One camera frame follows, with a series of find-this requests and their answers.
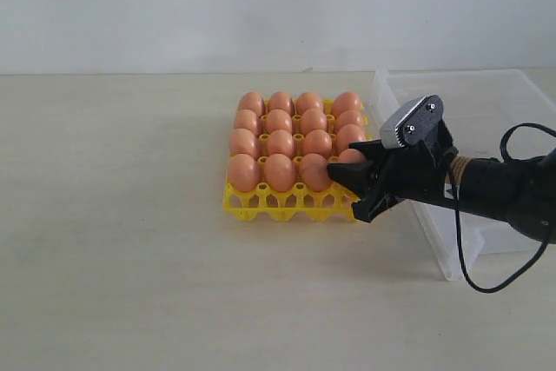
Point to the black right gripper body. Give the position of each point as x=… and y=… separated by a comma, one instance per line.
x=423, y=168

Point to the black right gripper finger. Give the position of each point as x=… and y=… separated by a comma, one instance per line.
x=375, y=199
x=366, y=178

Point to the yellow plastic egg tray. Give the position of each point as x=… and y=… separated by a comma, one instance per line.
x=283, y=206

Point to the brown egg back row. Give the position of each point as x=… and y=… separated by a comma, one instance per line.
x=349, y=117

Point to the brown egg second row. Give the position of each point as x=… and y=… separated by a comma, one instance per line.
x=348, y=134

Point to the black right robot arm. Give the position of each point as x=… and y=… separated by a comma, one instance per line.
x=520, y=193

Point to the clear plastic bin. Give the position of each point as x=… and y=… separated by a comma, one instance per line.
x=480, y=106

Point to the brown egg packed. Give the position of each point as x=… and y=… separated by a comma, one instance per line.
x=253, y=101
x=308, y=100
x=283, y=101
x=346, y=101

